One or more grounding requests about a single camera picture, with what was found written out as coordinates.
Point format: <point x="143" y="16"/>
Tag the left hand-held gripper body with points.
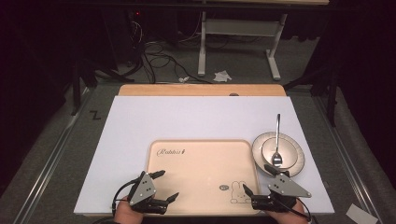
<point x="143" y="188"/>

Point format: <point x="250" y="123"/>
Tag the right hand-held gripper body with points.
<point x="285" y="188"/>

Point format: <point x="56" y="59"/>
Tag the metal spoon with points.
<point x="276" y="155"/>

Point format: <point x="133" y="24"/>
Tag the grey round plate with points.
<point x="289" y="152"/>

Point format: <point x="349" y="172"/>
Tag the beige tray with rabbit print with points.
<point x="199" y="174"/>

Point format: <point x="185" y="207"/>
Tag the person's right hand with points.
<point x="292" y="216"/>

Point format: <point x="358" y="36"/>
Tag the person's left hand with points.
<point x="124" y="214"/>

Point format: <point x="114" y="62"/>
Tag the white table mat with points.
<point x="174" y="121"/>

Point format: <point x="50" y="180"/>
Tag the white paper sheet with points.
<point x="361" y="215"/>

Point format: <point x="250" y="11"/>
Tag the wooden table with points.
<point x="186" y="90"/>

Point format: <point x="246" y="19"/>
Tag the small crumpled white paper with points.
<point x="183" y="79"/>

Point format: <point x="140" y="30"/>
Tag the black stand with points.
<point x="84" y="77"/>
<point x="330" y="90"/>

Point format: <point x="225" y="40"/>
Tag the large crumpled white paper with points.
<point x="222" y="76"/>

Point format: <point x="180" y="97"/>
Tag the metal floor rail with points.
<point x="46" y="169"/>
<point x="351" y="165"/>

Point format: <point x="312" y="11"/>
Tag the white metal desk frame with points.
<point x="239" y="27"/>

